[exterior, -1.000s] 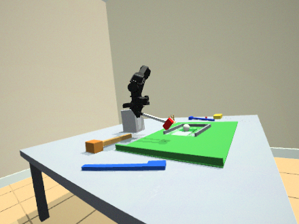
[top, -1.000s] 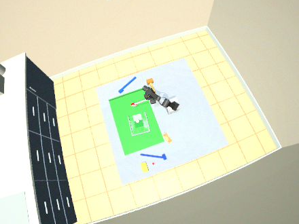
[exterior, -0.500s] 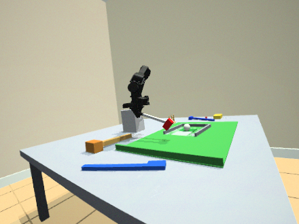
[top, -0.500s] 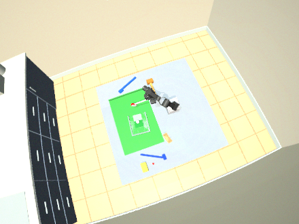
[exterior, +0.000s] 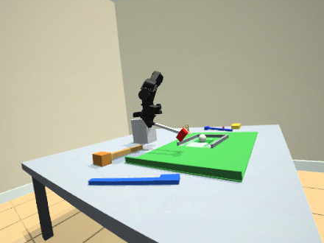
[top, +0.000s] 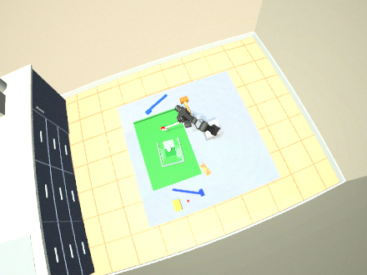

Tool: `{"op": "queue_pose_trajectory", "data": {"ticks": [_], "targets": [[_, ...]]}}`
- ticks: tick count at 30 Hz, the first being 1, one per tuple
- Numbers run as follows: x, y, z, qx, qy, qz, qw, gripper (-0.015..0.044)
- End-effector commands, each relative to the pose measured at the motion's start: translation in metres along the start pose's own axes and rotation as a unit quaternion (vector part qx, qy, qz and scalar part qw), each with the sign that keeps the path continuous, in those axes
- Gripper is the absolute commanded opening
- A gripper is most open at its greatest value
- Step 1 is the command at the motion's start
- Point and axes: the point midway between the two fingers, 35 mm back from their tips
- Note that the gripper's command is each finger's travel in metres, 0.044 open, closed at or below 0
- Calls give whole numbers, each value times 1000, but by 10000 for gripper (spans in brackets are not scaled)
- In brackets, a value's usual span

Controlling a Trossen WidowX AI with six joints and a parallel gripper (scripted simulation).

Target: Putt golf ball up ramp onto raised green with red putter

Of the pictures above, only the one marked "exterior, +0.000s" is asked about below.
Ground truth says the yellow flat rectangular tile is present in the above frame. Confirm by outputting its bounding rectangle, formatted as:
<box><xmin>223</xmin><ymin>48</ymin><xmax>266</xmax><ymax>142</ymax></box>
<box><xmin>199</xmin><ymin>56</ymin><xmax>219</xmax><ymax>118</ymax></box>
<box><xmin>231</xmin><ymin>124</ymin><xmax>241</xmax><ymax>130</ymax></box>

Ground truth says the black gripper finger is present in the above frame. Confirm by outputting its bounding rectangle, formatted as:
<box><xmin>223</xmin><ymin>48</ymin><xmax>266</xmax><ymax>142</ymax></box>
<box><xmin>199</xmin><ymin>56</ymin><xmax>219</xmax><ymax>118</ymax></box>
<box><xmin>149</xmin><ymin>115</ymin><xmax>157</xmax><ymax>122</ymax></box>
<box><xmin>141</xmin><ymin>116</ymin><xmax>150</xmax><ymax>128</ymax></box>

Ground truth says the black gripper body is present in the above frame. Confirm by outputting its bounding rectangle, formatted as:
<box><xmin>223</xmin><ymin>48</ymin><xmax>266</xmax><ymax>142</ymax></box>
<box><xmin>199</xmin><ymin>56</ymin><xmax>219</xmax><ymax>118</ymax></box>
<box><xmin>133</xmin><ymin>101</ymin><xmax>162</xmax><ymax>117</ymax></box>

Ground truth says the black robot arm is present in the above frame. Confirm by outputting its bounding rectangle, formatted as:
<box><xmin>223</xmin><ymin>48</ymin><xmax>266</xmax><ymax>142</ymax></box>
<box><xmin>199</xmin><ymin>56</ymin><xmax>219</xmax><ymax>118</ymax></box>
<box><xmin>138</xmin><ymin>71</ymin><xmax>163</xmax><ymax>113</ymax></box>

